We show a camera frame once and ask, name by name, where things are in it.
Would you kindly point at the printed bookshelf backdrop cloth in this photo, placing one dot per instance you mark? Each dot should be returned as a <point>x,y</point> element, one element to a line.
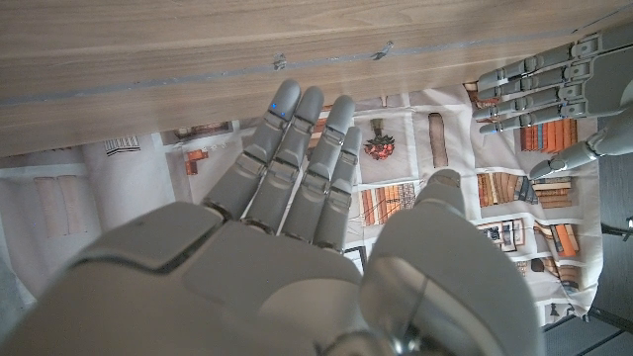
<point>128,183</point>

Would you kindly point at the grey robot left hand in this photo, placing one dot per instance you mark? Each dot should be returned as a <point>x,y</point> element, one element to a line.
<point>608,79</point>

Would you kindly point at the grey perforated metal panel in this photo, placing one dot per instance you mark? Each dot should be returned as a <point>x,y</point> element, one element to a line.
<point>583,341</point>

